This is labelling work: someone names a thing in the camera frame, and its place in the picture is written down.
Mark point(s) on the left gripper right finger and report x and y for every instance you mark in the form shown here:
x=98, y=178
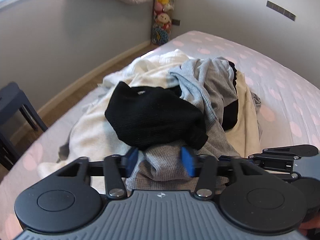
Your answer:
x=202, y=167

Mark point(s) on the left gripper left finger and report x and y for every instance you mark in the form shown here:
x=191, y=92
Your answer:
x=115, y=168

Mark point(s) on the grey ribbed garment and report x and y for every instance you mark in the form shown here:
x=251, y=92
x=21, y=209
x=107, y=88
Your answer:
x=208, y=85

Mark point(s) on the cream knit sweater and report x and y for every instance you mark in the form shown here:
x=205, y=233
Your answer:
x=245, y=135

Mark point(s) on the white fluffy garment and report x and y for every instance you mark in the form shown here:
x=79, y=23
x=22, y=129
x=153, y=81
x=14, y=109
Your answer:
x=92, y=136

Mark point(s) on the pink dotted bed sheet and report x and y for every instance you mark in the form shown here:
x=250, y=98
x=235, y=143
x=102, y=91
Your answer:
x=289, y=114

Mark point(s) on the black knit garment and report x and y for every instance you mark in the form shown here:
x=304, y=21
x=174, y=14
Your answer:
x=143, y=117

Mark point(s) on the dark blue plastic stool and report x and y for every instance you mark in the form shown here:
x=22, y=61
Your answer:
x=15, y=109

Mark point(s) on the plush toy storage column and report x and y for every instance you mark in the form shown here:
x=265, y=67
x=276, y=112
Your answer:
x=162, y=21

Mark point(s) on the dark wall socket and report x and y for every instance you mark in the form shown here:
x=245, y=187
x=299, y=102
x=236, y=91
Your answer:
x=175, y=22

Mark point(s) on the grey wall switch panel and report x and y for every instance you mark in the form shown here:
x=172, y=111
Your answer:
x=281, y=10

